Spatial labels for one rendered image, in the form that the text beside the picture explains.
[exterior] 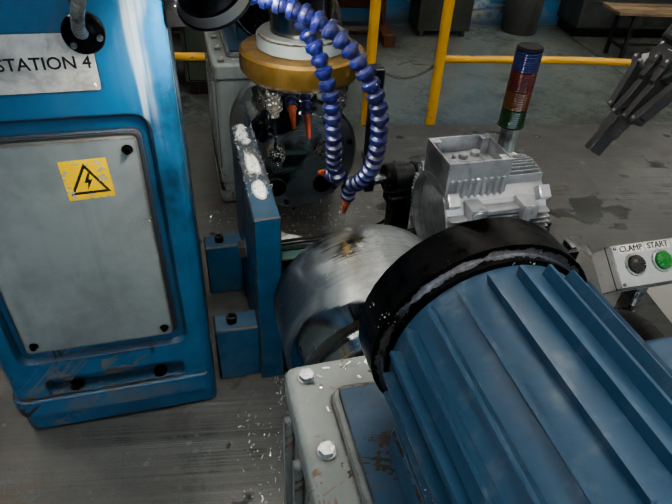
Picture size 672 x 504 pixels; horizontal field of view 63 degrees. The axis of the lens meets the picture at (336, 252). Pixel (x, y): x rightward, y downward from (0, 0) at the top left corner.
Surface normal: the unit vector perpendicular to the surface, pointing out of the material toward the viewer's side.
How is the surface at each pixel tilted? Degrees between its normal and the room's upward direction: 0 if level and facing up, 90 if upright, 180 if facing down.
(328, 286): 32
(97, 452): 0
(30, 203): 90
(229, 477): 0
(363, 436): 0
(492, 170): 90
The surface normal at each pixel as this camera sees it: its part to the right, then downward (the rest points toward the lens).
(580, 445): -0.33, -0.68
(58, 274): 0.25, 0.61
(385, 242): 0.20, -0.80
